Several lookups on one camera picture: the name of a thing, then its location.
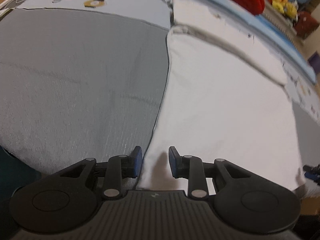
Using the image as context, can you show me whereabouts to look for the white garment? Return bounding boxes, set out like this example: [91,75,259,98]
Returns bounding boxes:
[137,0,305,190]

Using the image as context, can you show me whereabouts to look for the purple box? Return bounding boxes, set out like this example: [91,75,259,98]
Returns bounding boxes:
[308,51,320,75]

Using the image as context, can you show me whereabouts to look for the yellow plush toys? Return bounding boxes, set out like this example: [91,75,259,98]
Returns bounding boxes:
[268,0,298,20]

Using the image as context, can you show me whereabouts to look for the light blue cloud blanket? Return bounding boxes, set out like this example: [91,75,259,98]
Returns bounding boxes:
[207,0,317,84]

